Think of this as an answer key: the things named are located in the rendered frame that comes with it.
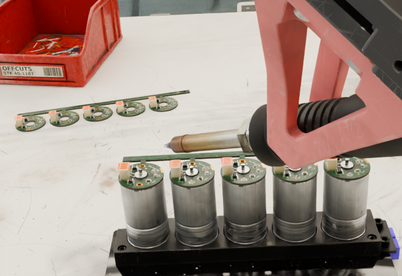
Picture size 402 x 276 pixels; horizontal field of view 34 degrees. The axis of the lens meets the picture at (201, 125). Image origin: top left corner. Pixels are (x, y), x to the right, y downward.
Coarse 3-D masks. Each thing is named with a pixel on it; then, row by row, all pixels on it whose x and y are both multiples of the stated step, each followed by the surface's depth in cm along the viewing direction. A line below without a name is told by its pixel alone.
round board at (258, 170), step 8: (248, 160) 37; (256, 160) 37; (256, 168) 36; (264, 168) 36; (224, 176) 35; (232, 176) 35; (240, 176) 35; (248, 176) 35; (256, 176) 35; (264, 176) 35; (240, 184) 35; (248, 184) 35
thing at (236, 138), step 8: (248, 120) 26; (240, 128) 26; (248, 128) 26; (176, 136) 30; (184, 136) 30; (192, 136) 29; (200, 136) 29; (208, 136) 28; (216, 136) 28; (224, 136) 27; (232, 136) 27; (240, 136) 26; (248, 136) 26; (176, 144) 30; (184, 144) 29; (192, 144) 29; (200, 144) 28; (208, 144) 28; (216, 144) 28; (224, 144) 27; (232, 144) 27; (240, 144) 26; (248, 144) 26; (176, 152) 30; (184, 152) 30; (248, 152) 26
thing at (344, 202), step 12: (348, 168) 35; (324, 180) 36; (336, 180) 35; (360, 180) 35; (324, 192) 36; (336, 192) 35; (348, 192) 35; (360, 192) 35; (324, 204) 37; (336, 204) 36; (348, 204) 35; (360, 204) 36; (324, 216) 37; (336, 216) 36; (348, 216) 36; (360, 216) 36; (324, 228) 37; (336, 228) 36; (348, 228) 36; (360, 228) 37; (348, 240) 37
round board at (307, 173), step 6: (306, 168) 36; (312, 168) 36; (276, 174) 35; (282, 174) 35; (288, 174) 35; (294, 174) 35; (300, 174) 35; (306, 174) 35; (312, 174) 35; (282, 180) 35; (288, 180) 35; (294, 180) 35; (300, 180) 35; (306, 180) 35
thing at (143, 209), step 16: (144, 176) 36; (128, 192) 35; (144, 192) 35; (160, 192) 36; (128, 208) 36; (144, 208) 36; (160, 208) 36; (128, 224) 37; (144, 224) 36; (160, 224) 37; (128, 240) 38; (144, 240) 37; (160, 240) 37
